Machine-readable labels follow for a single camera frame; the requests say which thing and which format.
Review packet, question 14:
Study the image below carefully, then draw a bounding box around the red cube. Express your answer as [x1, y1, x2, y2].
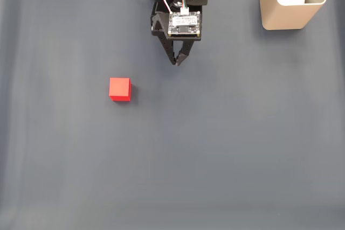
[108, 77, 133, 102]

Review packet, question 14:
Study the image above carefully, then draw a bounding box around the beige square box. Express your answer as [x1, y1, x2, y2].
[259, 0, 327, 31]

